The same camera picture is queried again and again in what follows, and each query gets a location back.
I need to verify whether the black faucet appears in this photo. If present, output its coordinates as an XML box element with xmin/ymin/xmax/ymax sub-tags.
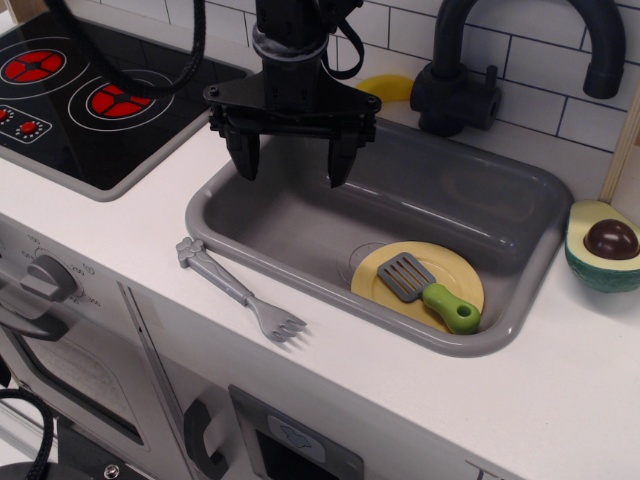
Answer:
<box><xmin>410</xmin><ymin>0</ymin><xmax>626</xmax><ymax>137</ymax></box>

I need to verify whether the yellow toy banana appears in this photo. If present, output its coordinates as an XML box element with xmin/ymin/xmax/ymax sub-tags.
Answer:
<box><xmin>356</xmin><ymin>74</ymin><xmax>414</xmax><ymax>103</ymax></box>

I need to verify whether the grey oven knob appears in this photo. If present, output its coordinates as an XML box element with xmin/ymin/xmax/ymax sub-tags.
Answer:
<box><xmin>20</xmin><ymin>255</ymin><xmax>77</xmax><ymax>302</ymax></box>

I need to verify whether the black toy stove top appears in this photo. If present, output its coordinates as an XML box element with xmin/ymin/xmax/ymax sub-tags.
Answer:
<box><xmin>1</xmin><ymin>13</ymin><xmax>246</xmax><ymax>201</ymax></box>

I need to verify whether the toy oven door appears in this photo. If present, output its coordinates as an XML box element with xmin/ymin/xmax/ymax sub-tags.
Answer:
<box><xmin>1</xmin><ymin>305</ymin><xmax>153</xmax><ymax>452</ymax></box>

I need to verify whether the grey oven door handle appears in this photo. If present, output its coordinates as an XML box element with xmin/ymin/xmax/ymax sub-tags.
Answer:
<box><xmin>1</xmin><ymin>287</ymin><xmax>69</xmax><ymax>342</ymax></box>

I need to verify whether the grey spatula green handle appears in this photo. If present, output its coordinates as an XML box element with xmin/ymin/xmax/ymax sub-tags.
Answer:
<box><xmin>377</xmin><ymin>252</ymin><xmax>481</xmax><ymax>335</ymax></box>

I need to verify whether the toy avocado half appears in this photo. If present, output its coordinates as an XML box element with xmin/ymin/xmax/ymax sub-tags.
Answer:
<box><xmin>565</xmin><ymin>200</ymin><xmax>639</xmax><ymax>293</ymax></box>

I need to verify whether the dark grey cabinet handle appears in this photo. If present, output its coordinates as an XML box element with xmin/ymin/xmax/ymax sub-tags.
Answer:
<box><xmin>183</xmin><ymin>399</ymin><xmax>229</xmax><ymax>480</ymax></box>

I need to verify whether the grey toy fork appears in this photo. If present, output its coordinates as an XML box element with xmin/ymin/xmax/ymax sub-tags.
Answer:
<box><xmin>176</xmin><ymin>237</ymin><xmax>307</xmax><ymax>343</ymax></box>

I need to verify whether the black braided cable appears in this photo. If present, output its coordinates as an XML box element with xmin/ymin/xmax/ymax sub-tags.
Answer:
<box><xmin>43</xmin><ymin>0</ymin><xmax>208</xmax><ymax>98</ymax></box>
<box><xmin>0</xmin><ymin>388</ymin><xmax>55</xmax><ymax>480</ymax></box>

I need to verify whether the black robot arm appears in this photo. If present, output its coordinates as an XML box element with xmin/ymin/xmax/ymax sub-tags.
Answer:
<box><xmin>205</xmin><ymin>1</ymin><xmax>382</xmax><ymax>187</ymax></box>

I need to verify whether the wooden frame post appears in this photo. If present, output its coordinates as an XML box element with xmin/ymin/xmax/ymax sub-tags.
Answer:
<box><xmin>599</xmin><ymin>88</ymin><xmax>639</xmax><ymax>203</ymax></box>

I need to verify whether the black braided cable lower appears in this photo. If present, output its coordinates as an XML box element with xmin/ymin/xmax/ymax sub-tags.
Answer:
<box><xmin>0</xmin><ymin>388</ymin><xmax>55</xmax><ymax>480</ymax></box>

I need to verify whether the toy dishwasher panel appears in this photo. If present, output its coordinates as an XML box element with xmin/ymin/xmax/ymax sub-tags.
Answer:
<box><xmin>228</xmin><ymin>385</ymin><xmax>364</xmax><ymax>480</ymax></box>

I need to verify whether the grey plastic sink basin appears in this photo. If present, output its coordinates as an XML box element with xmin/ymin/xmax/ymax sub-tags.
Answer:
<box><xmin>186</xmin><ymin>120</ymin><xmax>572</xmax><ymax>357</ymax></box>

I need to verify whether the yellow plate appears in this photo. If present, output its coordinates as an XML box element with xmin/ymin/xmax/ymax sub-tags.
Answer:
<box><xmin>351</xmin><ymin>241</ymin><xmax>485</xmax><ymax>335</ymax></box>

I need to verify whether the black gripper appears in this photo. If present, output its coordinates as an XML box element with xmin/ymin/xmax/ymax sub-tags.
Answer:
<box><xmin>204</xmin><ymin>35</ymin><xmax>382</xmax><ymax>188</ymax></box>

